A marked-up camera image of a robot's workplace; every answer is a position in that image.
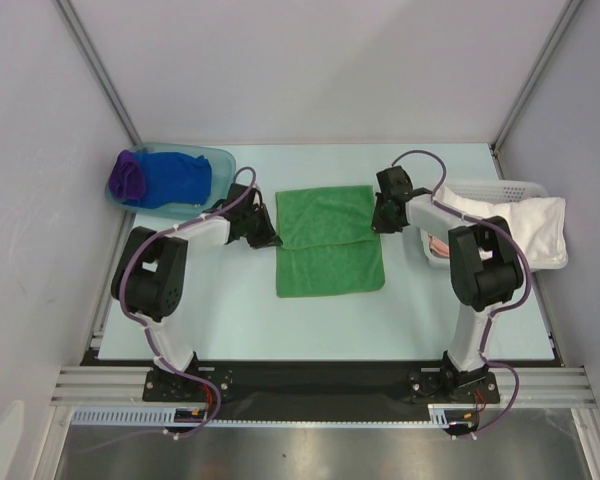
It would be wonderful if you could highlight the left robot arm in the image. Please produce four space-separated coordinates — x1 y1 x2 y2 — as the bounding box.
111 182 282 400

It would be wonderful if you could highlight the pink towel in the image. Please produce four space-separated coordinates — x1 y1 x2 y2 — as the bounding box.
428 236 450 260

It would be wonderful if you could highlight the white plastic basket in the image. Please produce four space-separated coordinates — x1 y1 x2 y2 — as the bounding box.
419 178 569 274

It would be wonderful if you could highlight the aluminium frame rail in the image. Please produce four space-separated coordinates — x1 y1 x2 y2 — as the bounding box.
51 366 596 409

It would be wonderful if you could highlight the teal plastic bin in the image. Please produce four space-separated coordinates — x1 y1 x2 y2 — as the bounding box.
105 142 236 220

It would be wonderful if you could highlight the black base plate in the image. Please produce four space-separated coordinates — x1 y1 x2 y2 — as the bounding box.
81 350 560 423

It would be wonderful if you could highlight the green microfibre towel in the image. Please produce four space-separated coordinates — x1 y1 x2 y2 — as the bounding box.
276 185 385 298

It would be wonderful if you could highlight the white towel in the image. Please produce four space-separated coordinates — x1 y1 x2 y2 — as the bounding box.
439 184 567 269

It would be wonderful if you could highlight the purple towel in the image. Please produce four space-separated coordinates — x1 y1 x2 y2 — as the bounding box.
108 150 146 201

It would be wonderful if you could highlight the blue towel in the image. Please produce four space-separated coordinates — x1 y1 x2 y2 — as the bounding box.
109 151 212 209

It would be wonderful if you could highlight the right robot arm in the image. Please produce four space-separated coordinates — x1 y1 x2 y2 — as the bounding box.
371 166 525 402

